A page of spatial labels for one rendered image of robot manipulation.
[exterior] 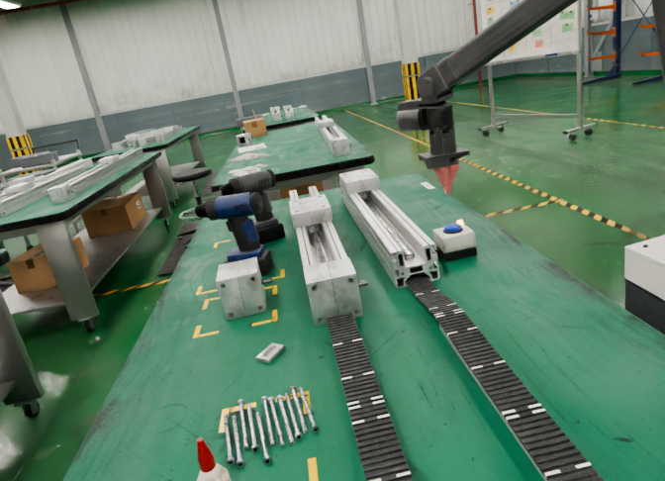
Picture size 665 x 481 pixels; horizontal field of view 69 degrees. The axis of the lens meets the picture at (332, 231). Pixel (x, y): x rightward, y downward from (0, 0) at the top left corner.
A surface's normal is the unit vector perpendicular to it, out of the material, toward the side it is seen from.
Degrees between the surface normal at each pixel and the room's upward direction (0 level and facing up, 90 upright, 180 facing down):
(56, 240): 90
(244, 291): 90
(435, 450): 0
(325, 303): 90
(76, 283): 90
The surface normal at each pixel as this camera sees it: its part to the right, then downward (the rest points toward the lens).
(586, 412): -0.18, -0.93
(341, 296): 0.12, 0.29
